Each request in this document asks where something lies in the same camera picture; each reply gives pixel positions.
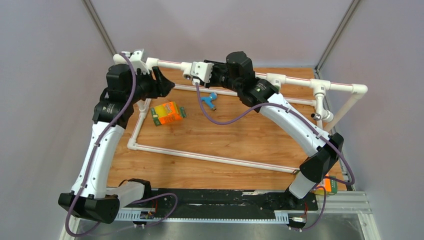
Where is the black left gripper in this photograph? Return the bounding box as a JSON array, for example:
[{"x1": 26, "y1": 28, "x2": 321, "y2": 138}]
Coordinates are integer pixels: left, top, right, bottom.
[{"x1": 125, "y1": 65, "x2": 175, "y2": 104}]

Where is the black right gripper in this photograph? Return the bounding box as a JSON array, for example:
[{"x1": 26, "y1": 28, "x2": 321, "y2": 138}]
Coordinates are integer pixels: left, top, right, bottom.
[{"x1": 198, "y1": 62, "x2": 240, "y2": 94}]

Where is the white PVC pipe frame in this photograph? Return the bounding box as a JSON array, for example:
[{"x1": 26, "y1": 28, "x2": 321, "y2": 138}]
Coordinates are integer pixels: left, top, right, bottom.
[{"x1": 127, "y1": 57, "x2": 368, "y2": 174}]

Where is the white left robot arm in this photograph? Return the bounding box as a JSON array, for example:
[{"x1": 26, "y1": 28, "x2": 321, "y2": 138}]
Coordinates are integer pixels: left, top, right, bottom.
[{"x1": 58, "y1": 63, "x2": 175, "y2": 224}]

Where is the orange box near right arm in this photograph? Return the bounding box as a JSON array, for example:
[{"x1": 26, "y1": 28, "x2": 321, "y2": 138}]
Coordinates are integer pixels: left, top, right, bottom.
[{"x1": 313, "y1": 174, "x2": 338, "y2": 196}]

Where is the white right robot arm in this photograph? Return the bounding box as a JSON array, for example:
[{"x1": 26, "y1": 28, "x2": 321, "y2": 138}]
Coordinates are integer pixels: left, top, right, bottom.
[{"x1": 199, "y1": 51, "x2": 344, "y2": 210}]

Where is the blue water faucet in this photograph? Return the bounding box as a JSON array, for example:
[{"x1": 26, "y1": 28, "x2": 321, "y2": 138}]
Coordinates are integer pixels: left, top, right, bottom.
[{"x1": 200, "y1": 92, "x2": 218, "y2": 111}]

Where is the white water faucet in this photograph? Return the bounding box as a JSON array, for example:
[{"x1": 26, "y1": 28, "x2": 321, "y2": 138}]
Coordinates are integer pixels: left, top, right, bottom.
[{"x1": 311, "y1": 93, "x2": 334, "y2": 123}]

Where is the orange green carton box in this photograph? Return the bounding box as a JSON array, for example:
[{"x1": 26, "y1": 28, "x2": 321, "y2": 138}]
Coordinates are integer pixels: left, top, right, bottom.
[{"x1": 150, "y1": 101, "x2": 187, "y2": 127}]

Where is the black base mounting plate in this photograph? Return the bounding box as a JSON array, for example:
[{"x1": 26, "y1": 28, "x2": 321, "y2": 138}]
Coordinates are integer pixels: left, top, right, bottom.
[{"x1": 134, "y1": 188, "x2": 318, "y2": 220}]

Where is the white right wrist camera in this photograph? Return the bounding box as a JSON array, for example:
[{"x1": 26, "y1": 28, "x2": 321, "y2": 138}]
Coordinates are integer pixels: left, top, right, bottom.
[{"x1": 190, "y1": 61, "x2": 214, "y2": 85}]

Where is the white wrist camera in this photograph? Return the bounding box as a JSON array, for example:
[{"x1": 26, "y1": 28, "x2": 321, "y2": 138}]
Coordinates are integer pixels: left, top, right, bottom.
[
  {"x1": 190, "y1": 61, "x2": 214, "y2": 85},
  {"x1": 121, "y1": 48, "x2": 150, "y2": 74}
]

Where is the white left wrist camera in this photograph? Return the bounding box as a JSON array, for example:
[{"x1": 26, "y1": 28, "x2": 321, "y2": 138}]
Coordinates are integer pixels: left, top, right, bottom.
[{"x1": 121, "y1": 48, "x2": 150, "y2": 74}]

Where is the aluminium frame rail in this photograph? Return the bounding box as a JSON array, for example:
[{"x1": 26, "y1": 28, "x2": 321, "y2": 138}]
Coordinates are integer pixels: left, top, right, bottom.
[{"x1": 81, "y1": 188, "x2": 380, "y2": 240}]

